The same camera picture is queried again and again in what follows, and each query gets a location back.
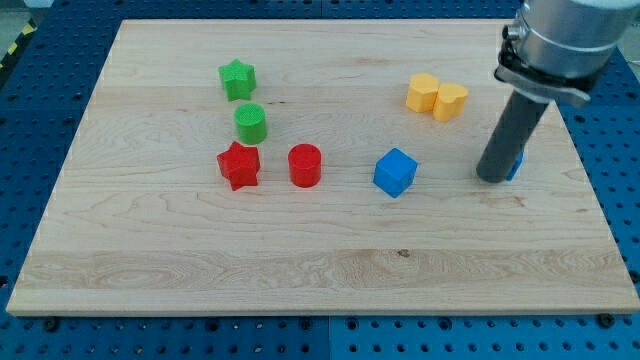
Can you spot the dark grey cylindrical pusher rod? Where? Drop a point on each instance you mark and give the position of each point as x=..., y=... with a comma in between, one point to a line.
x=516, y=124

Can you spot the blue triangle block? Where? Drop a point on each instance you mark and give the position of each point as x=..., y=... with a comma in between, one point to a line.
x=512, y=173

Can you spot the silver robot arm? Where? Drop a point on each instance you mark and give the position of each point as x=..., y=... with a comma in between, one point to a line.
x=553, y=51

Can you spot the yellow heart block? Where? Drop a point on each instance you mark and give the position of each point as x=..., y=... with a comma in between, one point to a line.
x=450, y=101

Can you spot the yellow hexagon block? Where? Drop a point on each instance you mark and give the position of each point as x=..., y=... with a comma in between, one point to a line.
x=422, y=92

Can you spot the blue cube block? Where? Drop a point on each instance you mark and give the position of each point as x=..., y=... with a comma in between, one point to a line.
x=395, y=172

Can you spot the red cylinder block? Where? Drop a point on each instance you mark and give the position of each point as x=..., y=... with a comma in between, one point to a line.
x=305, y=162

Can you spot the green cylinder block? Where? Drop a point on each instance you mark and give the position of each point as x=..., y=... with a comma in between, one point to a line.
x=250, y=121

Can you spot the red star block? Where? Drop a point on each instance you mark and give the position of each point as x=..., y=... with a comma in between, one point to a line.
x=240, y=165

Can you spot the green star block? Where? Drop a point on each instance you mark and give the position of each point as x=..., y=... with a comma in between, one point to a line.
x=238, y=80

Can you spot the wooden board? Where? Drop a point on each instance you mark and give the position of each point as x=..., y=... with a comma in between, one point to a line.
x=142, y=223

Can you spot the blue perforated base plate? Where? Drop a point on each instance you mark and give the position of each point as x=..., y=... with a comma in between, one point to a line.
x=41, y=105

